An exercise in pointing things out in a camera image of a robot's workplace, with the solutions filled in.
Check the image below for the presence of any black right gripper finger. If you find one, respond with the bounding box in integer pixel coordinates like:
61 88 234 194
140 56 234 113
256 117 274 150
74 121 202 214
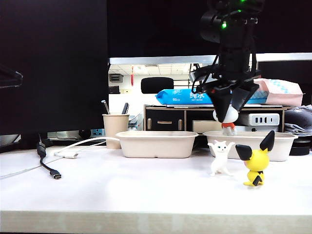
231 86 260 112
208 89 235 123

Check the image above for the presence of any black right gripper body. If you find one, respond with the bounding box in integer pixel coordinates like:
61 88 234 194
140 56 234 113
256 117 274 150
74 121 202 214
201 77 260 96

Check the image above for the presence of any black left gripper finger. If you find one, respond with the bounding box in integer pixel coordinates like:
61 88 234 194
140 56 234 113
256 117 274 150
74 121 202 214
0 64 24 89

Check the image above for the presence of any white round-head doll orange shirt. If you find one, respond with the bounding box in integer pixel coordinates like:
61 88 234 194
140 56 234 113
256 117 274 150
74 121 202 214
212 107 239 137

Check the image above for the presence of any white cat doll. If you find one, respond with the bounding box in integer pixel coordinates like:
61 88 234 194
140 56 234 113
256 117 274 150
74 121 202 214
207 140 236 177

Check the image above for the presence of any yellow black-eared mouse doll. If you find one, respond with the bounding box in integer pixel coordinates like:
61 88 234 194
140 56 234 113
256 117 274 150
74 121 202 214
234 130 276 187

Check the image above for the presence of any small beige box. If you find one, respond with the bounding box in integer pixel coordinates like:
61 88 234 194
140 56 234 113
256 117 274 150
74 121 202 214
192 119 221 134

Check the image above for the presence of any beige paper pulp box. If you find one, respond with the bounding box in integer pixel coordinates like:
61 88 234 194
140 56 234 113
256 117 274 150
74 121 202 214
115 130 199 159
202 131 299 162

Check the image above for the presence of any white power strip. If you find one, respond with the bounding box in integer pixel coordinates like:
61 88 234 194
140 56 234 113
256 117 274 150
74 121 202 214
238 113 281 128

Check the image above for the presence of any pink tissue pack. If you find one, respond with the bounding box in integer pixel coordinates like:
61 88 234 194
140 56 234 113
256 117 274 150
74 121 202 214
251 78 306 107

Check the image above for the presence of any blue wet wipes pack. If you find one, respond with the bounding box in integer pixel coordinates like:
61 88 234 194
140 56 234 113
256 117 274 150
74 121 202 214
155 88 215 106

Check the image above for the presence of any black computer monitor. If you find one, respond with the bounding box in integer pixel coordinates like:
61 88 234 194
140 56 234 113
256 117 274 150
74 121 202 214
0 0 109 149

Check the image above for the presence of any black wooden desk shelf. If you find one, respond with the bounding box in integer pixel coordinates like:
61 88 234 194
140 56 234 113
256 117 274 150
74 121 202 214
143 104 293 134

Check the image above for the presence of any grey folded cloth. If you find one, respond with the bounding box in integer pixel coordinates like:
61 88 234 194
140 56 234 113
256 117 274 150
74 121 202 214
283 105 312 136

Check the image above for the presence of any black chair headrest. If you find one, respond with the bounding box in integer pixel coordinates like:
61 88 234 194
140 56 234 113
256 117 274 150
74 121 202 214
140 77 175 95

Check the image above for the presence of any black round base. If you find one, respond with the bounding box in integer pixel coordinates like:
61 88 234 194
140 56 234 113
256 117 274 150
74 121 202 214
289 138 312 157

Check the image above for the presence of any black monitor silver bezel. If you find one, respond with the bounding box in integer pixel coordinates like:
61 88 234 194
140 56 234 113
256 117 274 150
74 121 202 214
107 0 312 66

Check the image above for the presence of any silver metal tool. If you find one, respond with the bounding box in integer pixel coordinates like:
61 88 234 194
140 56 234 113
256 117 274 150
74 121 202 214
100 99 111 116

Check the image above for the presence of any blue power socket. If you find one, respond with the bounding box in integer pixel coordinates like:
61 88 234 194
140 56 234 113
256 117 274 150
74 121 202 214
91 128 107 138

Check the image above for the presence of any beige paper cup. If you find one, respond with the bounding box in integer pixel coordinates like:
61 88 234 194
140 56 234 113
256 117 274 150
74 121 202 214
102 114 131 150

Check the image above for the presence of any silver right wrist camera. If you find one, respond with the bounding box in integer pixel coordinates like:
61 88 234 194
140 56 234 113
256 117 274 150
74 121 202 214
189 68 215 83

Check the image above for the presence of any black HDMI cable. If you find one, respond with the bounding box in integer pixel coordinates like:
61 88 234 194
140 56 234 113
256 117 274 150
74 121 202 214
36 133 63 181

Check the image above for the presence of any thin white cable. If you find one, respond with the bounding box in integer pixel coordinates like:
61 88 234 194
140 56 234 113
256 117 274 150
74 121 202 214
0 156 64 180

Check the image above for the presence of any white cable with adapter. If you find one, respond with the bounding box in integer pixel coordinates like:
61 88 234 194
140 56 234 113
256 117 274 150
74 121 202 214
54 136 120 160

